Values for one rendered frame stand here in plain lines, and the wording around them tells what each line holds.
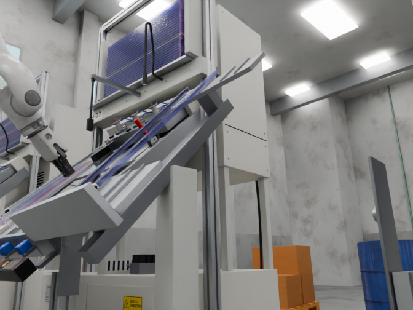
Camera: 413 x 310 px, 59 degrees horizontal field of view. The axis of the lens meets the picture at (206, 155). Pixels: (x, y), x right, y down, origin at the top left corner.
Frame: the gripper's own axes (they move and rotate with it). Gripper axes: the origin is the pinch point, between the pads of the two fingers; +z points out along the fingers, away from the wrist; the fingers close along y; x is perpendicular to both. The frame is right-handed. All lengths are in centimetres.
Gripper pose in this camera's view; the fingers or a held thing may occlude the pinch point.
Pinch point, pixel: (66, 169)
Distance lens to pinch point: 131.3
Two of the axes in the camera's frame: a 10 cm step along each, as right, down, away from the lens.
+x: -5.3, 5.7, -6.3
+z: 4.8, 8.1, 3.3
